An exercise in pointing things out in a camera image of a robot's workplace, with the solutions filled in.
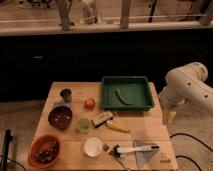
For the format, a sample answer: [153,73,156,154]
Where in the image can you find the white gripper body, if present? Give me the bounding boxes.
[160,99,176,125]

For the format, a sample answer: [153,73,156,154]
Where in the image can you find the red apple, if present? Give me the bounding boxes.
[84,98,95,110]

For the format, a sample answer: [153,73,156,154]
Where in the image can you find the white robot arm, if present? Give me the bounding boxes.
[158,62,213,125]

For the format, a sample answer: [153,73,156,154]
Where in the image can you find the small green cup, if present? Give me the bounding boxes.
[76,118,90,134]

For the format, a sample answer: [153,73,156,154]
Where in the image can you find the dark metal cup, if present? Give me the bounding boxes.
[60,88,72,102]

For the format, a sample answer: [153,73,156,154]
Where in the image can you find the green plastic tray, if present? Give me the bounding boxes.
[101,76,154,111]

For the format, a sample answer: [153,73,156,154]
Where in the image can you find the grey cloth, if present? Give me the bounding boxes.
[133,140,159,169]

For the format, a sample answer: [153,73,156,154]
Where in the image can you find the green pea pod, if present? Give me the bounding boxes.
[115,89,131,105]

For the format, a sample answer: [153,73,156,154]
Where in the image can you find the brown white sponge block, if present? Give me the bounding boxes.
[91,111,113,128]

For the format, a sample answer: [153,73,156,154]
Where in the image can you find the metal fork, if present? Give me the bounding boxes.
[103,143,130,171]

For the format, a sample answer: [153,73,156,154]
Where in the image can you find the dark brown bowl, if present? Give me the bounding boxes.
[48,106,72,131]

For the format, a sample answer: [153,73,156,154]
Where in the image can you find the orange bowl with food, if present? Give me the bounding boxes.
[28,135,60,169]

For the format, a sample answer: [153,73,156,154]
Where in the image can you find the black stand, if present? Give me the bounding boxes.
[0,129,13,171]

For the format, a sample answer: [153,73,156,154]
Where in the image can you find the black cable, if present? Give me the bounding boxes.
[169,132,213,171]

